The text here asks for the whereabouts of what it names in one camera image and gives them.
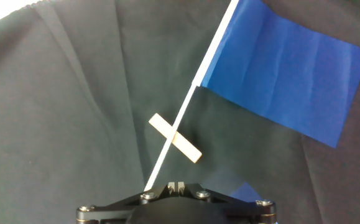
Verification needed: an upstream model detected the black cloth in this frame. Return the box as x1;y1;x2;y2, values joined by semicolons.
0;0;360;224

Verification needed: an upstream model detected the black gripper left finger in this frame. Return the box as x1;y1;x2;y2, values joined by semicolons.
76;182;177;224

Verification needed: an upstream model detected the small wooden block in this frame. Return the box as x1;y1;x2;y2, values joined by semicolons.
148;113;203;164

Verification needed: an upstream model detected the blue flag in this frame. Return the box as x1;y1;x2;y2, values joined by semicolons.
143;0;360;192

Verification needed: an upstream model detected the blue mountain print sheet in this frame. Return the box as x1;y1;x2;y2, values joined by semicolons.
229;182;263;203

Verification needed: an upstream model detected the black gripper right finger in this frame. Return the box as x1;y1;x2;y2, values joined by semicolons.
177;182;277;224

